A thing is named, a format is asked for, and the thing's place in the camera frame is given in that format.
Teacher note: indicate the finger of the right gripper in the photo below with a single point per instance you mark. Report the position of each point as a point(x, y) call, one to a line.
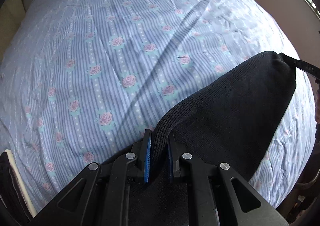
point(302, 65)

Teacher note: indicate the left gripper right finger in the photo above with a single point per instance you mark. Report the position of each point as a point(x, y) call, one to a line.
point(217, 194)

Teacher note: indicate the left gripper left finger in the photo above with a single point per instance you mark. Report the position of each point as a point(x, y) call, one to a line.
point(99, 194)

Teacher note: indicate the black sweatpants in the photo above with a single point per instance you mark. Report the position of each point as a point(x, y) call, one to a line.
point(231, 120)

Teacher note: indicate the folded black clothes stack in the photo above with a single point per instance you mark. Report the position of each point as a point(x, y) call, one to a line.
point(14, 210)

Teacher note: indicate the blue floral bed sheet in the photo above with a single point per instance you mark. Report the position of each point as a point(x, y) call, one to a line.
point(83, 79)

